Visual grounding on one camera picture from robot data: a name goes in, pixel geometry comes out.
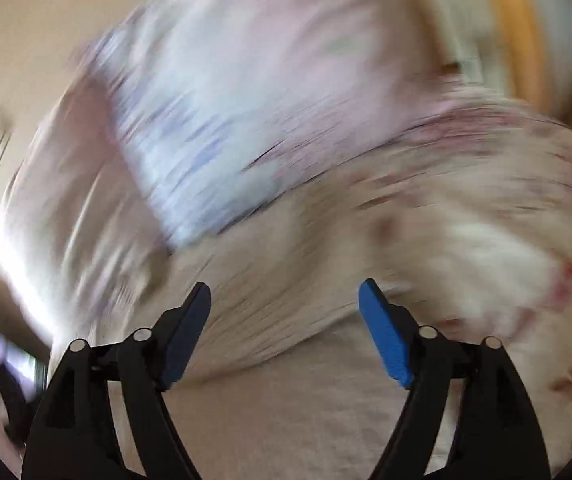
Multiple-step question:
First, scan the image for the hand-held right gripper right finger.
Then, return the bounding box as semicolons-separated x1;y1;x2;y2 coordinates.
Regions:
358;279;552;480

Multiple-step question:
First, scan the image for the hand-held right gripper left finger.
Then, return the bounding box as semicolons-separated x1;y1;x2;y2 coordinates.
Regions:
20;281;212;480

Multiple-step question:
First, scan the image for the beige cable knit sweater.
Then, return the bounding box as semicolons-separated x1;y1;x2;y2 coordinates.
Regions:
116;240;467;480

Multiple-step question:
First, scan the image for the pink floral pillow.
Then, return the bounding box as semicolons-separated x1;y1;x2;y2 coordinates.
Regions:
0;80;177;361

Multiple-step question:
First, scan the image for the floral bedspread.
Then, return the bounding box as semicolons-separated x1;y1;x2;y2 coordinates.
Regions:
176;87;572;476

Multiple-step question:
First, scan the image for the white lavender print pillow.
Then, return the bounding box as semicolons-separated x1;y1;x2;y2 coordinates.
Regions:
80;0;462;253

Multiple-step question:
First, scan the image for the wooden headboard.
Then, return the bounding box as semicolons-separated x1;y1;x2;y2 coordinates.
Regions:
481;0;562;116

